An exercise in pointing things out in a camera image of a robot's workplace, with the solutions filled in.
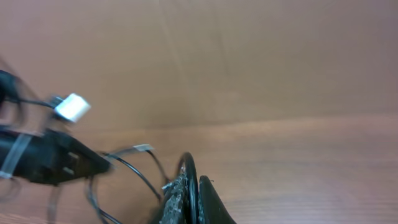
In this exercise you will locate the cardboard box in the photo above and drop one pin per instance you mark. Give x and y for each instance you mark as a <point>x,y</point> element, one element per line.
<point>151,64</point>

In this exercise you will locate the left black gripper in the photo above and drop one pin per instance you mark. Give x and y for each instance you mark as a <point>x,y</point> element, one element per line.
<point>57,157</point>

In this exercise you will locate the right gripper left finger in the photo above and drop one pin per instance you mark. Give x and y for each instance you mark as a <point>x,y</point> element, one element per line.
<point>175,191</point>

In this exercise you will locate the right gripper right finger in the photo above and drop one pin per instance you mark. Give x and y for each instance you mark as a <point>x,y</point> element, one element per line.
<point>210,206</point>

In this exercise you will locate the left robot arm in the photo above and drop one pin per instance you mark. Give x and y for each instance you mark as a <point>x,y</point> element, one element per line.
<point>11,149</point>

